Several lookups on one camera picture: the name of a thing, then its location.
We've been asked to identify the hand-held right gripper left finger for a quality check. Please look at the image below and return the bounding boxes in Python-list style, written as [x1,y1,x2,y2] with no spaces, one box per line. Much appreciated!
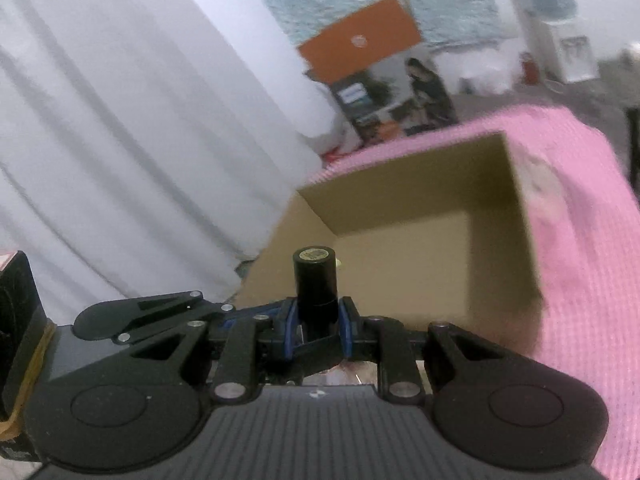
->
[117,297,301,403]

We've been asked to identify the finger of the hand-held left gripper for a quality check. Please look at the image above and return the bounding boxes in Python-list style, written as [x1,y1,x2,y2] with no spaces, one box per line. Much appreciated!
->
[72,289,281,346]

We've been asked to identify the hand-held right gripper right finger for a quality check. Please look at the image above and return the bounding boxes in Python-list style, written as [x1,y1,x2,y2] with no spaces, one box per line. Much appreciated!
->
[337,296,516,401]

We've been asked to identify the black cylindrical tube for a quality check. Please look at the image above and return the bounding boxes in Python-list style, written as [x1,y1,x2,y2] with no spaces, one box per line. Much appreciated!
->
[292,246,341,341]

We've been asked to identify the cardboard box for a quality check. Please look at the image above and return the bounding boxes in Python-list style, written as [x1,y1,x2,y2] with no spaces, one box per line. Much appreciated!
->
[235,131,546,361]

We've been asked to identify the white curtain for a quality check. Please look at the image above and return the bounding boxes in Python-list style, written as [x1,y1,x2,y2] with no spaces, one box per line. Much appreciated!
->
[0,0,336,321]

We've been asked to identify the pink checked cloth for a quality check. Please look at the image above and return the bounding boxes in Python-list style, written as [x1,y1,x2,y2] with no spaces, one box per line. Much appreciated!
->
[307,105,640,480]

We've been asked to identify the orange printed carton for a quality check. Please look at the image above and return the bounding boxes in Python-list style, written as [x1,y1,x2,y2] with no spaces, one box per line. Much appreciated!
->
[297,0,458,153]

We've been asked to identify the white water dispenser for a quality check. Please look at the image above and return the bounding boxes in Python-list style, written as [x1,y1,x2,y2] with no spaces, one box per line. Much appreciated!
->
[515,10,599,83]

